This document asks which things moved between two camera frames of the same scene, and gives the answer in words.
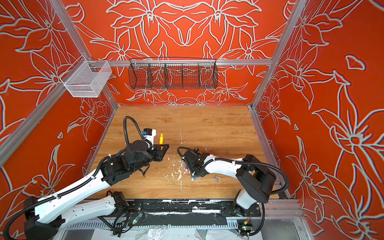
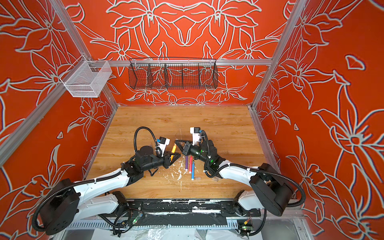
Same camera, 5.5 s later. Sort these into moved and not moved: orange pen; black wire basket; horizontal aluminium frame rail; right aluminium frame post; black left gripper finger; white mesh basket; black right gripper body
Moved: black right gripper body; orange pen; black left gripper finger
Not moved: horizontal aluminium frame rail; white mesh basket; right aluminium frame post; black wire basket
